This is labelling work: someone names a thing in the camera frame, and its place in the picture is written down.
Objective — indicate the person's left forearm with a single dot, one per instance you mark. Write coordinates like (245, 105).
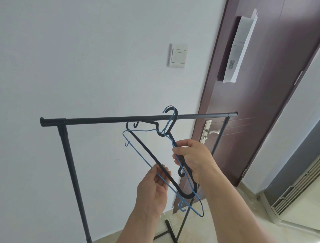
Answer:
(140, 229)

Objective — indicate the person's right forearm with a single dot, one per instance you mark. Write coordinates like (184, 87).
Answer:
(225, 210)

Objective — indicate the black plastic clothes hanger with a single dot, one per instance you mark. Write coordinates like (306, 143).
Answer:
(150, 155)

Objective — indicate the beige wall light switch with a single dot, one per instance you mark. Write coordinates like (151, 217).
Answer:
(178, 55)

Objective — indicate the black metal clothes rack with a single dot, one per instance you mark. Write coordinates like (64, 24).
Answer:
(100, 120)

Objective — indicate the person's right thumb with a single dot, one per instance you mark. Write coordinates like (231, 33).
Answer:
(186, 144)

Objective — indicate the white paper sheet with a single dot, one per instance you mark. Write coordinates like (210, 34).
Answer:
(240, 50)

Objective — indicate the silver door hinge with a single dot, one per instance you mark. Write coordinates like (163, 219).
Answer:
(298, 78)

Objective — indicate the person's right hand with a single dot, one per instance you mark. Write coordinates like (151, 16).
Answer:
(200, 160)

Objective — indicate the person's left hand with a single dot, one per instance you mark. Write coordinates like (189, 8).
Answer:
(150, 192)

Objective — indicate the person's left thumb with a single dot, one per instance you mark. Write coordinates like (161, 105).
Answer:
(158, 170)

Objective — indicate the white floor air conditioner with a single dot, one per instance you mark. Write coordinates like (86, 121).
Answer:
(290, 200)

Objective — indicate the dark brown wooden door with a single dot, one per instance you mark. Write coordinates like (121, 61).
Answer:
(265, 105)

